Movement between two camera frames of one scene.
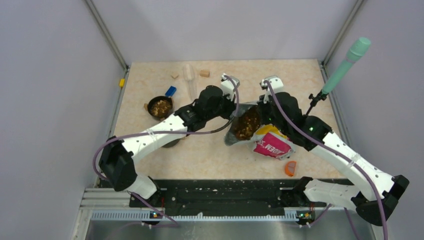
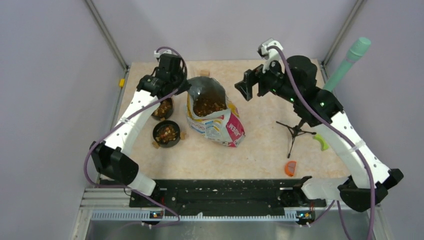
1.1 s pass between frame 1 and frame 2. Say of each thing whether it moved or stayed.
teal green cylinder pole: stayed
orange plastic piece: stayed
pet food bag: moved
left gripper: moved
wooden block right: stayed
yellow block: stayed
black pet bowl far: stayed
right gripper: moved
